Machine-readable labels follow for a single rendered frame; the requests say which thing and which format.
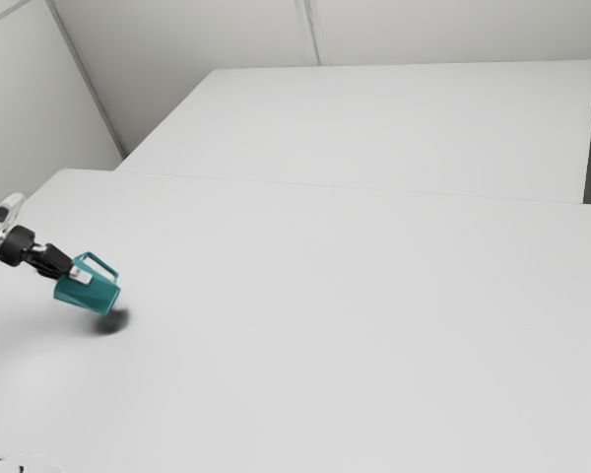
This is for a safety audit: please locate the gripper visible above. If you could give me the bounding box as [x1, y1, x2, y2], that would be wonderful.
[0, 225, 94, 287]

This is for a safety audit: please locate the teal faceted mug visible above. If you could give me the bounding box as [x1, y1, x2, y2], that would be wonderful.
[52, 251, 123, 317]

